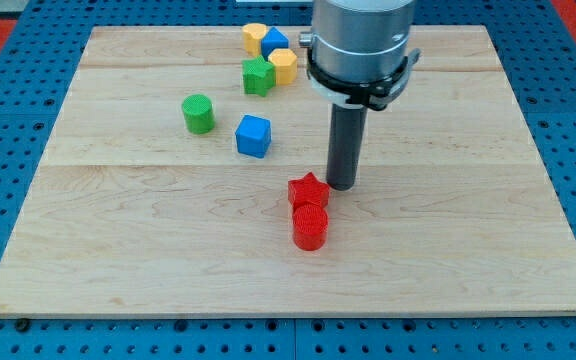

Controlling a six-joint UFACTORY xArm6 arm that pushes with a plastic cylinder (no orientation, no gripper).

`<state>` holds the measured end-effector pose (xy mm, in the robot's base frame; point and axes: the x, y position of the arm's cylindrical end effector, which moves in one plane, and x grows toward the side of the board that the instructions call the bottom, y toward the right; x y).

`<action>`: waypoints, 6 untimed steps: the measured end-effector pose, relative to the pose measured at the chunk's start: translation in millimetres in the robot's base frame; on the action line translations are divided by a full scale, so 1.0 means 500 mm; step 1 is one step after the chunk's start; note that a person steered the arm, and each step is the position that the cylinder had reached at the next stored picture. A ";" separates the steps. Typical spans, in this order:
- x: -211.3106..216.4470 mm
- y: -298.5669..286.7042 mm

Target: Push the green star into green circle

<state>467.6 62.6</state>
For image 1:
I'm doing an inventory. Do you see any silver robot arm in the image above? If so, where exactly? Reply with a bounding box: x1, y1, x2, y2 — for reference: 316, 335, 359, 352
299, 0, 420, 111

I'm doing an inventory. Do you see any red star block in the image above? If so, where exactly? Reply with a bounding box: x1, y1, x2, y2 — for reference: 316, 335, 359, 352
288, 172, 330, 210

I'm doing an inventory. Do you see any green star block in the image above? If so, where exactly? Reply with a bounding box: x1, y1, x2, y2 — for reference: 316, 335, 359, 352
242, 56, 276, 97

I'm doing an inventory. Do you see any red cylinder block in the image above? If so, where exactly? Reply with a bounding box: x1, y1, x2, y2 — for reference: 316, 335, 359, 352
292, 203, 329, 251

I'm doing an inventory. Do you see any blue cube block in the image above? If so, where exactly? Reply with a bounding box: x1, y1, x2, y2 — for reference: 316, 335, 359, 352
235, 115, 272, 158

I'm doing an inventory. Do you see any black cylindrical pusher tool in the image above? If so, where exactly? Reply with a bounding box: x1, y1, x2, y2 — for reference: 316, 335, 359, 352
326, 104, 367, 191

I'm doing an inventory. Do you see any wooden board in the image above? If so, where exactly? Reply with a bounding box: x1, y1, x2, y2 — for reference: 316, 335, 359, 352
0, 26, 576, 319

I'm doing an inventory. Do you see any green cylinder block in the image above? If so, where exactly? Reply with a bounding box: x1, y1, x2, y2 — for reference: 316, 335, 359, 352
181, 94, 215, 134

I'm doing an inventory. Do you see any yellow hexagon block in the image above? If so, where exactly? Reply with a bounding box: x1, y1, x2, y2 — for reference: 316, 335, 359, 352
268, 48, 298, 85

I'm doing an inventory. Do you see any blue triangle block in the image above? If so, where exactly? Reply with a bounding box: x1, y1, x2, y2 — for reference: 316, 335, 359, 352
260, 27, 289, 59

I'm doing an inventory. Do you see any yellow heart block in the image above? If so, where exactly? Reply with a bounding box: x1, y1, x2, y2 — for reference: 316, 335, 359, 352
241, 23, 268, 57

